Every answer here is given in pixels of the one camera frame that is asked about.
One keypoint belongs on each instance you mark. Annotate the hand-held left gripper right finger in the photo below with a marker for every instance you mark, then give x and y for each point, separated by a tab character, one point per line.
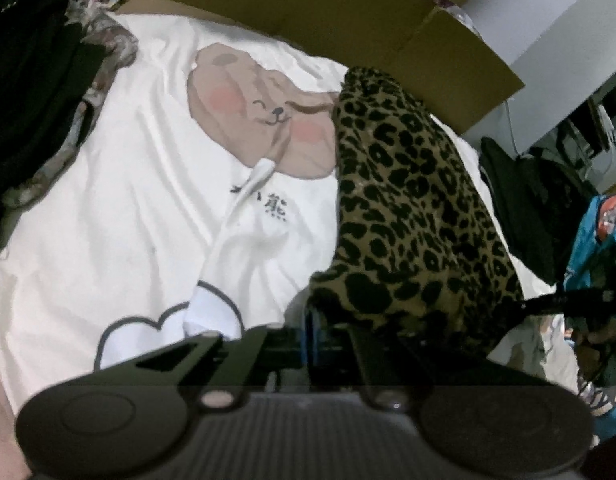
358	362

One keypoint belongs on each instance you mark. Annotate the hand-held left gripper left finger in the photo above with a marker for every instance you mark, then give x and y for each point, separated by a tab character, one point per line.
283	345

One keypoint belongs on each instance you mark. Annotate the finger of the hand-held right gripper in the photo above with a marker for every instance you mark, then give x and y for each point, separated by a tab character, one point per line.
573	302

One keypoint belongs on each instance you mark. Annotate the leopard print pants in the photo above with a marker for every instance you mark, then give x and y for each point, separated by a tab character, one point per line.
413	200

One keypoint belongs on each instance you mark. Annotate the black clothes pile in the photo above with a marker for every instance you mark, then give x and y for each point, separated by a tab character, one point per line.
528	200

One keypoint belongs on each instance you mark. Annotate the blue printed bag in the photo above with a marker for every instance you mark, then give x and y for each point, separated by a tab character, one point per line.
588	240

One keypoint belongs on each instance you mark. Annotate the white printed blanket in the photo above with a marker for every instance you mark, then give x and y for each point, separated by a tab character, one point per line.
162	210

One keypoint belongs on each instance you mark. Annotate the pink packets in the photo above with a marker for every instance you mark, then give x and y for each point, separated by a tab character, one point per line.
458	10

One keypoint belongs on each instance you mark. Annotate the brown cardboard sheet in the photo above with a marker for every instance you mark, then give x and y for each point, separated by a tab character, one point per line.
313	10

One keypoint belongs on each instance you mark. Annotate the black garment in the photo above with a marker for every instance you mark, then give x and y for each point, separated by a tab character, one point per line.
32	85

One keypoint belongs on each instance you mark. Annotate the black desk frame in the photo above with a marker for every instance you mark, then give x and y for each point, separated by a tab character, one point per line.
583	120

